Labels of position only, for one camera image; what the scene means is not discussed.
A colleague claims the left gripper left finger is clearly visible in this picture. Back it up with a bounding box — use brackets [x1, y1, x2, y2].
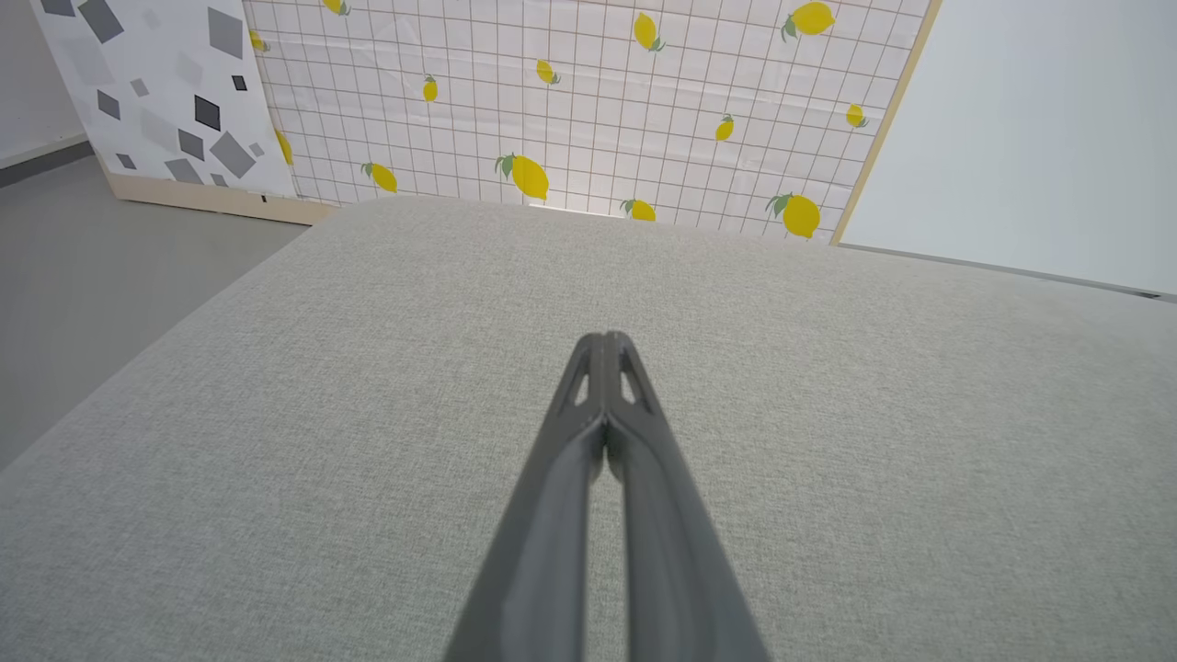
[444, 332, 608, 662]

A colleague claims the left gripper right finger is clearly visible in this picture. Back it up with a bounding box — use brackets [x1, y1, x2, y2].
[606, 330, 770, 662]

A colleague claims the lemon print grid panel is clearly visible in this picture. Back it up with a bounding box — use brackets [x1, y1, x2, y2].
[241, 0, 943, 245]

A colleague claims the grey diamond print panel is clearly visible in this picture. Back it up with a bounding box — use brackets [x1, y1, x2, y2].
[28, 0, 337, 227]

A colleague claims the white board panel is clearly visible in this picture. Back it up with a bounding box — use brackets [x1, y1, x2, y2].
[832, 0, 1177, 301]

